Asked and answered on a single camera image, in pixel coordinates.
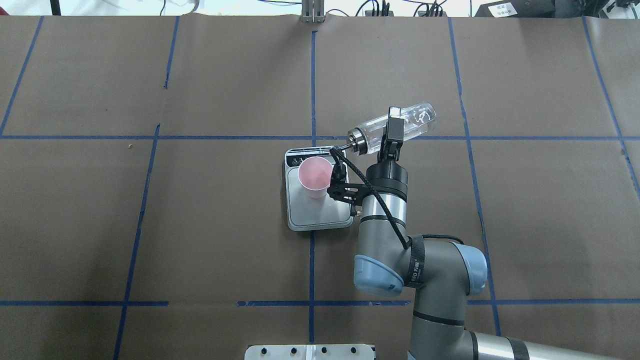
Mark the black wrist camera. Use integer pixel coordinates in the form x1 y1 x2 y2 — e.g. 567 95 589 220
327 166 374 217

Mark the black box on desk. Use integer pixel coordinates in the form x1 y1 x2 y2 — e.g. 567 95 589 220
473 0 556 18

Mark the clear glass sauce bottle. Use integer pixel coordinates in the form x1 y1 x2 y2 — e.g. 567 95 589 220
337 102 438 155

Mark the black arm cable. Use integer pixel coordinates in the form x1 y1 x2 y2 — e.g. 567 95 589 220
329 148 466 251

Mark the pink plastic cup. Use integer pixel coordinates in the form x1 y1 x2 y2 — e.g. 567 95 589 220
297 156 333 199

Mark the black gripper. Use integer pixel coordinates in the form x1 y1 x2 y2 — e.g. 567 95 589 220
366 106 409 202

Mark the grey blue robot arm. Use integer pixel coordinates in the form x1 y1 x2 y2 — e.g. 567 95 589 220
347 103 639 360

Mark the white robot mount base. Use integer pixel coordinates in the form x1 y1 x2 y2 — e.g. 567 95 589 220
244 343 377 360

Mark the aluminium frame post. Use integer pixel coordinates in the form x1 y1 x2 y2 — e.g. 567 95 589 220
299 0 326 24

